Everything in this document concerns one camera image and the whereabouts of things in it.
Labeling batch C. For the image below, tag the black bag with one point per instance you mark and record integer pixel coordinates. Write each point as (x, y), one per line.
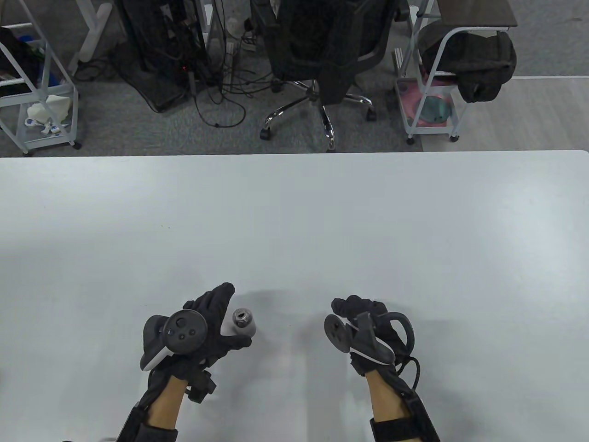
(16, 60)

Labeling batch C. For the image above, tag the person's right fingers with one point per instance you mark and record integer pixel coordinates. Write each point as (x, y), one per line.
(356, 305)

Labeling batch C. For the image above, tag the black office chair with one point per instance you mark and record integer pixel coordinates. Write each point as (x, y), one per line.
(322, 46)

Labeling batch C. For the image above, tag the black and white round-face controller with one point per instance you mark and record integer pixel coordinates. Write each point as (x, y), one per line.
(181, 331)

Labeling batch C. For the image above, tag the pink and green item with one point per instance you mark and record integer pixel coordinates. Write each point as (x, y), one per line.
(428, 108)

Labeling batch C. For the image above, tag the white cart with black bag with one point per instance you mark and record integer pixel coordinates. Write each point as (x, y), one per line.
(46, 69)

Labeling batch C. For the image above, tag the person's left hand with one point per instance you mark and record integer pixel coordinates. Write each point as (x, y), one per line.
(216, 331)

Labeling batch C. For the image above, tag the white bottle with metal neck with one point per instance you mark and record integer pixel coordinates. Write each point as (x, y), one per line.
(241, 323)

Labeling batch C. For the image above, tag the person's right forearm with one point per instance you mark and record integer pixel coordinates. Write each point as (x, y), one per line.
(386, 400)

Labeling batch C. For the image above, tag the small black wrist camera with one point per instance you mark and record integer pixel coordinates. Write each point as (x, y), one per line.
(202, 386)

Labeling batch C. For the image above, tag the person's right hand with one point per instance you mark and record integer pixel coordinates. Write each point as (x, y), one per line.
(391, 329)

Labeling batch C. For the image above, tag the white desk leg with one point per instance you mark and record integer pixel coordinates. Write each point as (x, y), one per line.
(94, 32)

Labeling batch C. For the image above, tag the black backpack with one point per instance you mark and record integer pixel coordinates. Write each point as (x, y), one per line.
(474, 60)

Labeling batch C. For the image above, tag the person's left thumb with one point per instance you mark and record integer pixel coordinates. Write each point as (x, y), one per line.
(237, 343)

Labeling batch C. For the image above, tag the black jacket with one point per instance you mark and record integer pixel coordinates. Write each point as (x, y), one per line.
(336, 41)

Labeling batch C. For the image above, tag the black computer tower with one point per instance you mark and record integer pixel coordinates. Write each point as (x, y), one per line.
(156, 46)

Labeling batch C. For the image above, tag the white power strip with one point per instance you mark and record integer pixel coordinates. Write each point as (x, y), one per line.
(231, 53)

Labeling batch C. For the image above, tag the person's left forearm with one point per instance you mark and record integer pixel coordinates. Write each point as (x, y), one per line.
(163, 405)

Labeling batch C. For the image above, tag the white cart with brown top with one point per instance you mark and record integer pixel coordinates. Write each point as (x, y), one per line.
(441, 115)

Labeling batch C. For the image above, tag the black and white side-on controller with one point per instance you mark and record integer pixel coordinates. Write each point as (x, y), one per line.
(359, 340)

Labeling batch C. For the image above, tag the white plastic bag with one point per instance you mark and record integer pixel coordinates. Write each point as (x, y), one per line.
(50, 110)

